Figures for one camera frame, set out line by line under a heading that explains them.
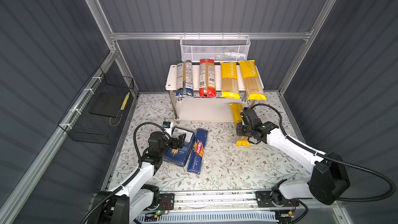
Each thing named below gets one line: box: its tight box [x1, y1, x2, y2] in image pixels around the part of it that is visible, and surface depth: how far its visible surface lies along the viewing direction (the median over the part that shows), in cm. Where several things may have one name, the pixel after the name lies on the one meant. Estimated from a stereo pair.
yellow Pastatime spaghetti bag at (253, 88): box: [238, 60, 267, 101], surface depth 75 cm
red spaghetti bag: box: [199, 58, 217, 98], surface depth 77 cm
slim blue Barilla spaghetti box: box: [187, 128, 209, 175], surface depth 88 cm
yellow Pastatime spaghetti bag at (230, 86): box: [220, 61, 241, 100], surface depth 76 cm
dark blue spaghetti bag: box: [175, 60, 194, 98], surface depth 77 cm
